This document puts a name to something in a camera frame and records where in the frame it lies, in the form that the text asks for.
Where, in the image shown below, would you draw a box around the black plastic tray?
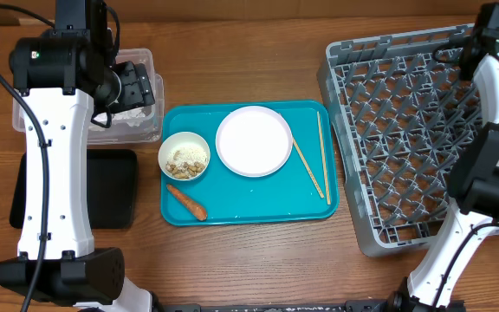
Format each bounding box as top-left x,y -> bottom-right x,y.
9,148 -> 139,230

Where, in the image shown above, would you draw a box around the grey dishwasher rack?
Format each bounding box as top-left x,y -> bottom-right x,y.
317,24 -> 482,257

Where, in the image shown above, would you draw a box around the white tissue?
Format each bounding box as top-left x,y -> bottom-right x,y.
89,107 -> 153,132

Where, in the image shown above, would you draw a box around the orange carrot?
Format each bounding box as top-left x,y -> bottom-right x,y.
166,184 -> 208,221

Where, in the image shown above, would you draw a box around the wooden chopstick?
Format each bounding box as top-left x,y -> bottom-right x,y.
292,136 -> 325,198
316,111 -> 331,205

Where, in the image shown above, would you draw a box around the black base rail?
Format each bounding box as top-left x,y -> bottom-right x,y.
158,298 -> 467,312

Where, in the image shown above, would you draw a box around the large pink plate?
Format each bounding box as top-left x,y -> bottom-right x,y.
215,106 -> 294,178

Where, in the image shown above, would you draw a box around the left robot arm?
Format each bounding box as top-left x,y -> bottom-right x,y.
0,1 -> 159,311

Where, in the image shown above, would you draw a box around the clear plastic storage bin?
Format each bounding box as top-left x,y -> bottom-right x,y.
13,49 -> 165,148

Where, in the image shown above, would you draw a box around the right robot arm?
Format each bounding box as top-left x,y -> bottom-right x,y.
384,3 -> 499,311

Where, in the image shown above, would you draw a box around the teal serving tray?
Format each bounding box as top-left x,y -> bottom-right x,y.
160,100 -> 340,226

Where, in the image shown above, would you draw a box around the white bowl with food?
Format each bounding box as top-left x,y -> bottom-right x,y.
158,132 -> 211,181

